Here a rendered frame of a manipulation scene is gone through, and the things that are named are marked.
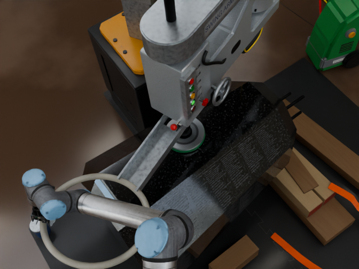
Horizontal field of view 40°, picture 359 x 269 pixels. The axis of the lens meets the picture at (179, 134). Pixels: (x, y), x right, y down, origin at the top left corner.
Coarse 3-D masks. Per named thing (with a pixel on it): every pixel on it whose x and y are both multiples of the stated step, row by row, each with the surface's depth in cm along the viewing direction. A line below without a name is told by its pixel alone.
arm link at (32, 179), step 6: (24, 174) 195; (30, 174) 195; (36, 174) 195; (42, 174) 195; (24, 180) 192; (30, 180) 192; (36, 180) 192; (42, 180) 193; (24, 186) 195; (30, 186) 192; (36, 186) 192; (30, 192) 192; (30, 198) 199
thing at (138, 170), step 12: (156, 132) 239; (168, 132) 239; (180, 132) 235; (144, 144) 234; (156, 144) 237; (168, 144) 232; (132, 156) 232; (144, 156) 236; (156, 156) 235; (132, 168) 234; (144, 168) 233; (156, 168) 231; (132, 180) 232; (144, 180) 226
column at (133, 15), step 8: (128, 0) 273; (128, 8) 279; (136, 8) 276; (144, 8) 273; (128, 16) 285; (136, 16) 282; (128, 24) 292; (136, 24) 288; (128, 32) 299; (136, 32) 295
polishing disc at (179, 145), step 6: (174, 120) 262; (198, 120) 261; (168, 126) 260; (192, 126) 259; (198, 126) 259; (192, 132) 257; (198, 132) 257; (204, 132) 257; (180, 138) 256; (192, 138) 255; (198, 138) 255; (180, 144) 254; (186, 144) 254; (192, 144) 253; (198, 144) 253; (180, 150) 253; (186, 150) 253
